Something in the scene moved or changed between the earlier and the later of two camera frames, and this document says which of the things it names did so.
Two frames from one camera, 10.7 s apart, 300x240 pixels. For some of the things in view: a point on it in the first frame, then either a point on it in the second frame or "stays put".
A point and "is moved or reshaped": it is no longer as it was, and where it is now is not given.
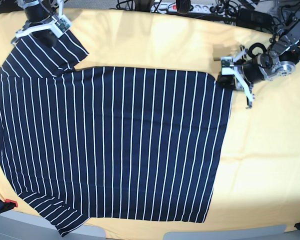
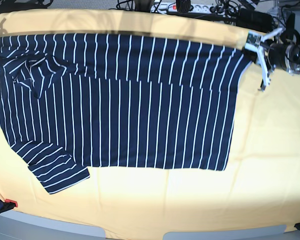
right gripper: (252, 70) to (275, 52)
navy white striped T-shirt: (77, 143) is moved or reshaped
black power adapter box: (254, 19) stays put
